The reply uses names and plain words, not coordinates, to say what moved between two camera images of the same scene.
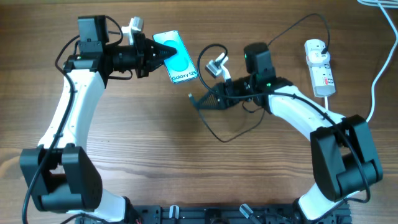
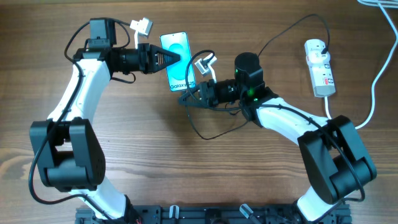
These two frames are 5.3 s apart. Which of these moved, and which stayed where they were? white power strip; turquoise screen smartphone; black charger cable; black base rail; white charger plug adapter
Moved: black charger cable; turquoise screen smartphone
Stayed: black base rail; white power strip; white charger plug adapter
